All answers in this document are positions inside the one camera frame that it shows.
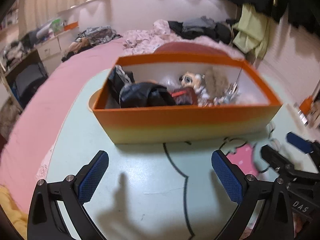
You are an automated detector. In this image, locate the brown furry pompom keychain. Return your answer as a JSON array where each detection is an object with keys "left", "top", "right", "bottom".
[{"left": 204, "top": 67, "right": 229, "bottom": 99}]

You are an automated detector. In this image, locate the small doll figurine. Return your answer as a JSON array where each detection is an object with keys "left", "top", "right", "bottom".
[{"left": 179, "top": 72, "right": 209, "bottom": 99}]

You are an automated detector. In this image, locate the black lace fabric pouch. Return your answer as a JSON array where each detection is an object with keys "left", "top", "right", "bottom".
[{"left": 107, "top": 65, "right": 176, "bottom": 108}]

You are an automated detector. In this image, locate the brown card deck box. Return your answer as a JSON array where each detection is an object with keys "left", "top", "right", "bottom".
[{"left": 170, "top": 87, "right": 197, "bottom": 105}]

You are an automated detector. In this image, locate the orange water bottle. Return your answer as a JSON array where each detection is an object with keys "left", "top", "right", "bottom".
[{"left": 299, "top": 96, "right": 313, "bottom": 115}]

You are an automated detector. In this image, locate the orange gradient cardboard box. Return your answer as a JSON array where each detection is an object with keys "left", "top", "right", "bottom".
[{"left": 93, "top": 53, "right": 282, "bottom": 144}]

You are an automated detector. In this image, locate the lime green garment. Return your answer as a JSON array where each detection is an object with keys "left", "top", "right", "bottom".
[{"left": 233, "top": 4, "right": 271, "bottom": 60}]

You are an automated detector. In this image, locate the dark red cushion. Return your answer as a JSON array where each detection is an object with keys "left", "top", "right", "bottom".
[{"left": 154, "top": 42, "right": 228, "bottom": 56}]

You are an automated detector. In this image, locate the dark clothes pile on bed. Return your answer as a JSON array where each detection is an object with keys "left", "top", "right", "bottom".
[{"left": 168, "top": 16, "right": 239, "bottom": 44}]

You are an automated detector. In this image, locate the white drawer cabinet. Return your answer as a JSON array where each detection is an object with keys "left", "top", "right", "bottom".
[{"left": 36, "top": 37, "right": 61, "bottom": 60}]

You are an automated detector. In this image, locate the pink floral quilt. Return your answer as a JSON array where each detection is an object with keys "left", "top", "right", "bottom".
[{"left": 123, "top": 20, "right": 245, "bottom": 60}]

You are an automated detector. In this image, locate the patterned clothes heap by drawers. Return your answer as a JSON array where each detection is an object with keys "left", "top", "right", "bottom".
[{"left": 61, "top": 26, "right": 122, "bottom": 62}]

